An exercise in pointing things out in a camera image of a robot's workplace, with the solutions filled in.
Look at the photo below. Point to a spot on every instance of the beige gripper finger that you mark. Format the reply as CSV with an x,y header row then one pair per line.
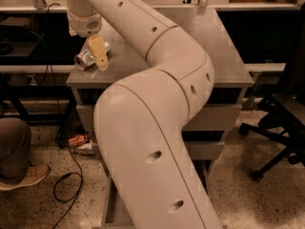
x,y
97,49

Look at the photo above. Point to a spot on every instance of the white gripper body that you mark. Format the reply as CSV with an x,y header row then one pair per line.
x,y
84,25

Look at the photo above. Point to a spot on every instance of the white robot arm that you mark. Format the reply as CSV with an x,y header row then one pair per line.
x,y
138,120

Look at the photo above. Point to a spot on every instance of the grey metal drawer cabinet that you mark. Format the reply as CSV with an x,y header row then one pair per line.
x,y
231,80

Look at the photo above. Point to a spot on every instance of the open grey bottom drawer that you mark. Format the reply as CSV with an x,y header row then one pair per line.
x,y
116,216

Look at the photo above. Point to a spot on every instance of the orange snack packet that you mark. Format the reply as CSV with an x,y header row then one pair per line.
x,y
78,141

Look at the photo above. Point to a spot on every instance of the person leg khaki trousers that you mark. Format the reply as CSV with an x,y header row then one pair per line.
x,y
15,148

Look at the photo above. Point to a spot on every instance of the tan shoe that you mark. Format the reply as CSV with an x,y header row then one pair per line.
x,y
34,175

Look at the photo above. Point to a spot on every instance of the black office chair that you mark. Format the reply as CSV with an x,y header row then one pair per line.
x,y
284,122

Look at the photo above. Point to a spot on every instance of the top drawer with black handle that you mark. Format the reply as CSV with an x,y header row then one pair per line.
x,y
214,117

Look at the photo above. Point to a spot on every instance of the drawer with black handle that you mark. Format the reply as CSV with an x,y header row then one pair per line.
x,y
194,150
214,117

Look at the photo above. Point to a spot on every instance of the middle drawer with black handle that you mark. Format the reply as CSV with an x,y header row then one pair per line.
x,y
194,150

